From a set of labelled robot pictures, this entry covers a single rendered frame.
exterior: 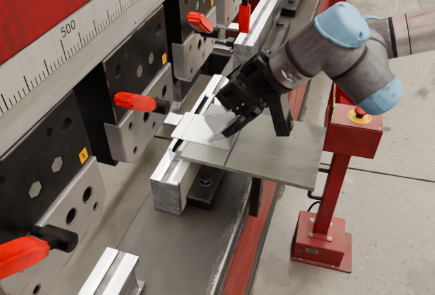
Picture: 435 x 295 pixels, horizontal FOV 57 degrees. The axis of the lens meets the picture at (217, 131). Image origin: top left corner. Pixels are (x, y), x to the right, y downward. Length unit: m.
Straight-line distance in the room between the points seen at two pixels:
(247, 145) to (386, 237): 1.30
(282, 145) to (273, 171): 0.08
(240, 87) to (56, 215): 0.41
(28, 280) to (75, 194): 0.09
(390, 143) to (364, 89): 1.82
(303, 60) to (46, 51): 0.41
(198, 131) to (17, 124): 0.54
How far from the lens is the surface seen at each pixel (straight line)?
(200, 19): 0.57
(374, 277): 1.89
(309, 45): 0.64
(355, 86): 0.67
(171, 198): 0.82
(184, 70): 0.65
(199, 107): 0.92
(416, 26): 0.78
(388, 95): 0.69
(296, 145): 0.83
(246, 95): 0.72
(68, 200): 0.43
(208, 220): 0.84
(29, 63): 0.35
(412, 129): 2.63
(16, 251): 0.33
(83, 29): 0.40
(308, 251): 1.79
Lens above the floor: 1.56
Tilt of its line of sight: 41 degrees down
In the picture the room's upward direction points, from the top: straight up
